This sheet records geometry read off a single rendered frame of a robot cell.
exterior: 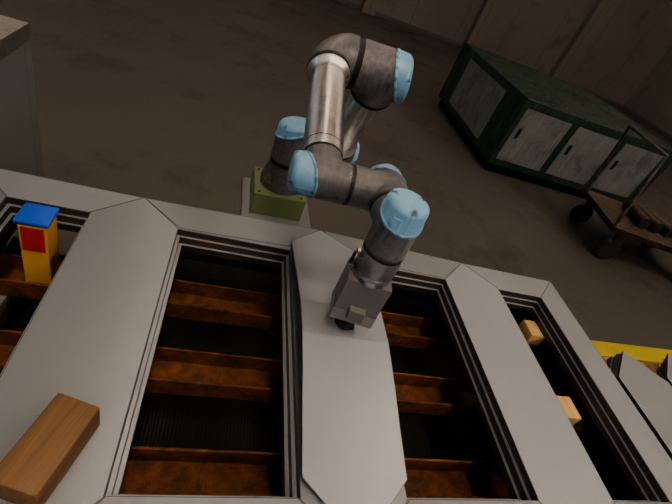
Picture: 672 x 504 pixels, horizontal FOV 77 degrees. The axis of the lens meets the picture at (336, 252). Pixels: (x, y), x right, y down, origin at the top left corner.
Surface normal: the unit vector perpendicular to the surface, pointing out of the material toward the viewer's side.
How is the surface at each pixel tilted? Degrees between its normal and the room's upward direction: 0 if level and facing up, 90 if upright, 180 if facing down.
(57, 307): 0
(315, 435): 10
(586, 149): 90
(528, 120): 90
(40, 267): 90
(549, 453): 0
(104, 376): 0
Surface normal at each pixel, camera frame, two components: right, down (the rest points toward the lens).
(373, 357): 0.34, -0.62
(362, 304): -0.08, 0.61
